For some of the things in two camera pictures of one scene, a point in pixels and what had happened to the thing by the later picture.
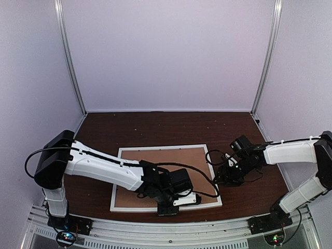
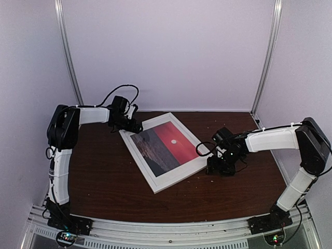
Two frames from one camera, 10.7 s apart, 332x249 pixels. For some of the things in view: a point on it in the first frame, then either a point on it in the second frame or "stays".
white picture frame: (182, 207) to (165, 150)
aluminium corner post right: (278, 4) stays
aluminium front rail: (37, 234) stays
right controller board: (275, 239) stays
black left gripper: (163, 211) to (131, 127)
